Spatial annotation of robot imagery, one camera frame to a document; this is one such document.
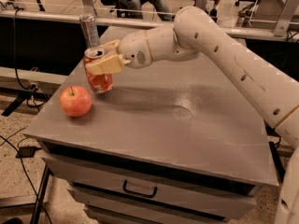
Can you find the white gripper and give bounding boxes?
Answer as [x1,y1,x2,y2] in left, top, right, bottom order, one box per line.
[85,31,152,76]

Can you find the orange coke can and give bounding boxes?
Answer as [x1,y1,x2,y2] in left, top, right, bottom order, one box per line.
[83,48,113,93]

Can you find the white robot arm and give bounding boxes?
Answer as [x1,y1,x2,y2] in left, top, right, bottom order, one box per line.
[86,7,299,224]

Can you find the tall silver can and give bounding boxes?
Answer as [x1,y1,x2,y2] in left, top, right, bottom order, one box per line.
[79,14,100,48]

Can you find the red apple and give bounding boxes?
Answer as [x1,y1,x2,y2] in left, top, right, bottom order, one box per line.
[59,86,92,118]

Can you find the seated person in jeans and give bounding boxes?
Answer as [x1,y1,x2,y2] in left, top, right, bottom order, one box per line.
[119,0,173,21]

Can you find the grey drawer cabinet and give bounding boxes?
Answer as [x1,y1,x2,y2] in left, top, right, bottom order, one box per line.
[25,55,278,224]

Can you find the metal railing bar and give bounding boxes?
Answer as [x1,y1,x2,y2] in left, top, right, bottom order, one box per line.
[0,10,299,43]

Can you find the black power adapter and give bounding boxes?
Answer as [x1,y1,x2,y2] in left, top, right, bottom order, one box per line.
[16,147,36,159]

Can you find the black cable on floor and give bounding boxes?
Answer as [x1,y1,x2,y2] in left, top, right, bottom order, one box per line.
[0,127,53,224]

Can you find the black drawer handle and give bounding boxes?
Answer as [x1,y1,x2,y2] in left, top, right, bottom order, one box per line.
[122,180,158,199]

